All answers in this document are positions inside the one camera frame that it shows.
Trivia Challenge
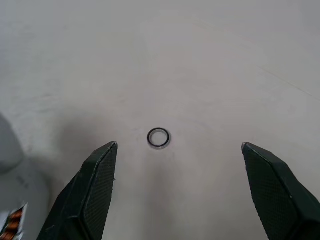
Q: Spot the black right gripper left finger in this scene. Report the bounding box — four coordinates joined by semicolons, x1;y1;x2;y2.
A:
36;141;119;240

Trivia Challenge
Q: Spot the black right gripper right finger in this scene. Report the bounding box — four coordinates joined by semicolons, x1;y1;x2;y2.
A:
241;141;320;240

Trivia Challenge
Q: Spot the white motor housing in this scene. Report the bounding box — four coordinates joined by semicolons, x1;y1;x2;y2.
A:
0;112;50;240

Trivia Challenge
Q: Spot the small black bearing ring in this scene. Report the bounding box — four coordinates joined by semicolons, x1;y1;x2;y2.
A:
146;127;172;151

